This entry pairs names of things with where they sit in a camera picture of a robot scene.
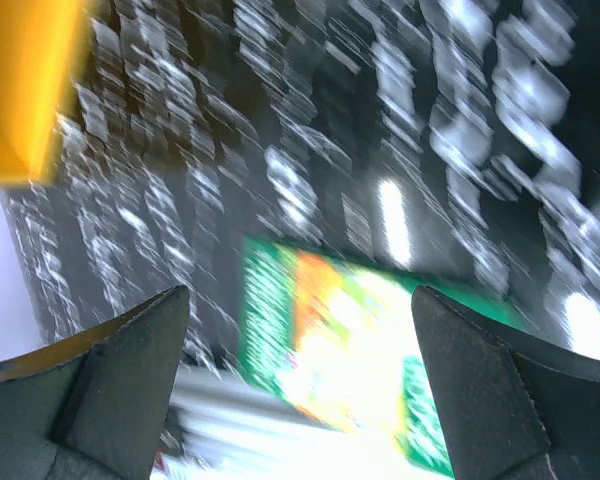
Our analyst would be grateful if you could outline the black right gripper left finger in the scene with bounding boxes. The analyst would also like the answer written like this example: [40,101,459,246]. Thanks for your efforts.
[0,286,189,479]

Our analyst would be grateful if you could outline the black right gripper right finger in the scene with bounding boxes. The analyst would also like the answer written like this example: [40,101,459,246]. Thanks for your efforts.
[412,286,600,479]

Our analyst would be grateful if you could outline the green 104-storey treehouse book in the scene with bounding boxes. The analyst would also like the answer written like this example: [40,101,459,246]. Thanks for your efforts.
[237,235,526,476]

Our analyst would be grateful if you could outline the yellow wooden shelf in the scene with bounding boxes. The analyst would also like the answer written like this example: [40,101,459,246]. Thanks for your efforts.
[0,0,97,185]

